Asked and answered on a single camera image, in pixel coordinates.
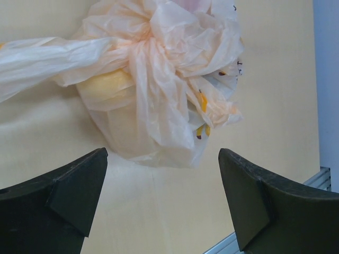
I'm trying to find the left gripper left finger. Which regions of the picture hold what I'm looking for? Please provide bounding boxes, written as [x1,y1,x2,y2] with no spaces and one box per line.
[1,148,108,254]

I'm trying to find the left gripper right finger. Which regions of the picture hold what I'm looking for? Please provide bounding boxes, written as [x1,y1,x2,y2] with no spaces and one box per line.
[218,149,338,253]

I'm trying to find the translucent printed plastic bag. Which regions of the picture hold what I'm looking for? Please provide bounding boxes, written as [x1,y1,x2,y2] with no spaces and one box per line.
[1,1,244,168]

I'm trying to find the yellow fruit in bag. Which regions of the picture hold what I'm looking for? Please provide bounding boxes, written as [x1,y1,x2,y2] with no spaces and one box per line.
[76,69,135,110]

